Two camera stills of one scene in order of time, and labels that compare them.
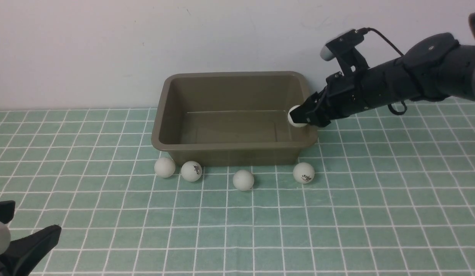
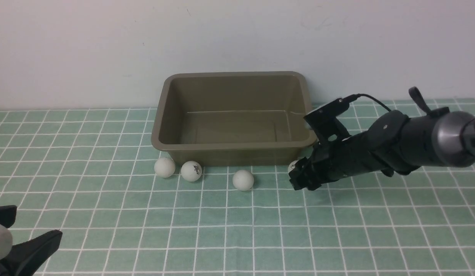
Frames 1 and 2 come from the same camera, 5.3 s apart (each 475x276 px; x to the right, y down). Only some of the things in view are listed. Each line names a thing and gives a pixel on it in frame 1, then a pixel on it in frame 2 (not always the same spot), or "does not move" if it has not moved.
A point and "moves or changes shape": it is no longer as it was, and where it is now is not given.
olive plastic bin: (231, 119) does not move
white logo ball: (303, 173) moves or changes shape
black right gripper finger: (302, 114) → (304, 165)
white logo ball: (191, 171) does not move
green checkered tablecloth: (385, 194) does not move
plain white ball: (243, 180) does not move
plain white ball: (164, 167) does not move
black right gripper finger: (319, 119) → (300, 180)
